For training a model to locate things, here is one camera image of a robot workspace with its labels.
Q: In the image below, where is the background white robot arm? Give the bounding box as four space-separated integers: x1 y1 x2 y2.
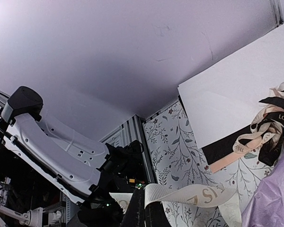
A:
0 193 66 227

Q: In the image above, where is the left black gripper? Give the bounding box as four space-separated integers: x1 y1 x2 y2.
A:
75 140 148 227

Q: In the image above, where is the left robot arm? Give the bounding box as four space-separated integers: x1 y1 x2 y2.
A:
0 86 156 227

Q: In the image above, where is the left aluminium frame post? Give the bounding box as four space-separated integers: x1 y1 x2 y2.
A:
269 0 284 27

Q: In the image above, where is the white printed ribbon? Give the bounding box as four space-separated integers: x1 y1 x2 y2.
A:
110 183 242 227

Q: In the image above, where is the pink wrapping paper sheet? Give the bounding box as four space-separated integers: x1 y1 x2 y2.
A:
242 154 284 227

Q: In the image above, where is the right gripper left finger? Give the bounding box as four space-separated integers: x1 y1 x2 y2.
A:
122 190 145 227

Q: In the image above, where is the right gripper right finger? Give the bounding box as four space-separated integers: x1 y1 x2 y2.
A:
145 201 171 227

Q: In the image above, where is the front aluminium rail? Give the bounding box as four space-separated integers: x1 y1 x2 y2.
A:
100 115 158 183

